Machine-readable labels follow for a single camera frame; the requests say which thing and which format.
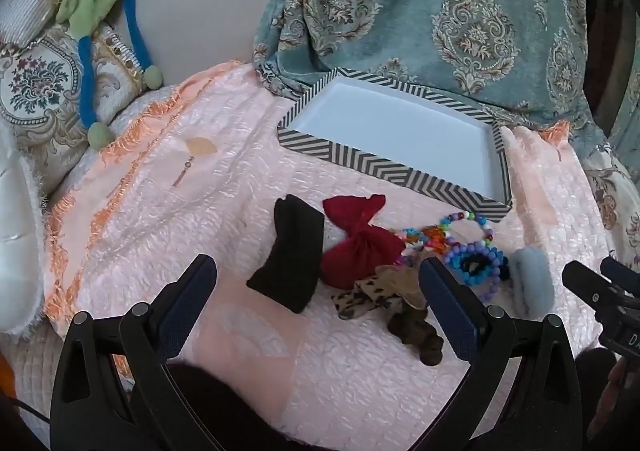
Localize beige sofa backrest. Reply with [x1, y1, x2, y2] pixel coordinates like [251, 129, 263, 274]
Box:
[112, 0, 293, 86]

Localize floral embroidered cushion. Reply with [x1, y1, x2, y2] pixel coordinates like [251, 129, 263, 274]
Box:
[0, 23, 151, 194]

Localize pink textured blanket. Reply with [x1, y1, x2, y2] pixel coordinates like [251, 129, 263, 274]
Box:
[42, 60, 618, 443]

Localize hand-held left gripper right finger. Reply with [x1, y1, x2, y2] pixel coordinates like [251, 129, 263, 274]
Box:
[418, 256, 583, 451]

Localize blue bead bracelet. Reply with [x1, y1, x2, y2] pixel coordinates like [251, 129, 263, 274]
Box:
[452, 246, 505, 287]

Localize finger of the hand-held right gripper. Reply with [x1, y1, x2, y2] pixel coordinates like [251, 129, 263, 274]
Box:
[600, 256, 640, 298]
[561, 261, 609, 315]

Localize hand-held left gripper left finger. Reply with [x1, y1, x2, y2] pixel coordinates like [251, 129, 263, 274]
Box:
[49, 254, 226, 451]

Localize purple bead bracelet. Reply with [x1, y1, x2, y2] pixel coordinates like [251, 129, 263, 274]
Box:
[440, 241, 502, 303]

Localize black bead bracelet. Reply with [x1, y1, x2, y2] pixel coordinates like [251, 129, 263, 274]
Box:
[460, 253, 512, 283]

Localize teal damask curtain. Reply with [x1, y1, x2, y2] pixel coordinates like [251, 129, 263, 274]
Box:
[252, 0, 640, 156]

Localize multicolour round bead bracelet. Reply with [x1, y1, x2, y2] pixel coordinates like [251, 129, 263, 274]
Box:
[439, 211, 496, 246]

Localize leopard print hair bow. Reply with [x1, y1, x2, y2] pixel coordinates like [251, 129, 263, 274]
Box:
[330, 265, 427, 321]

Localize brown scrunchie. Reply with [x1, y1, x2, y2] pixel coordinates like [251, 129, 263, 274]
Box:
[387, 303, 445, 366]

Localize light blue fluffy scrunchie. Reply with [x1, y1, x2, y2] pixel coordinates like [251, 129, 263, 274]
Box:
[510, 247, 556, 311]

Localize red fabric hair bow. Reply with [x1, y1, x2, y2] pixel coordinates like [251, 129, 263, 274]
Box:
[320, 194, 406, 290]

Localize green and blue plush toy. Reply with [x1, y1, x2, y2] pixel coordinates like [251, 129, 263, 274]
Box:
[55, 0, 165, 149]

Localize rainbow chip bead bracelet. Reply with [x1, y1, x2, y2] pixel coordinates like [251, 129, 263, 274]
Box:
[397, 227, 426, 267]

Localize black fabric hair bow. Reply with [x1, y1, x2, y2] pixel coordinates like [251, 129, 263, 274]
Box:
[246, 194, 326, 315]

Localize person's dark clothing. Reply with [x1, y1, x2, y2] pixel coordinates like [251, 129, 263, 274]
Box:
[165, 363, 313, 451]

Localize orange bead bracelet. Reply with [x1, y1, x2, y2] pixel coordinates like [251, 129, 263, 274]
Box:
[421, 226, 457, 257]

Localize striped cardboard box tray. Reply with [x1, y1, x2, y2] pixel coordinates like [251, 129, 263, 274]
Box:
[276, 67, 513, 223]

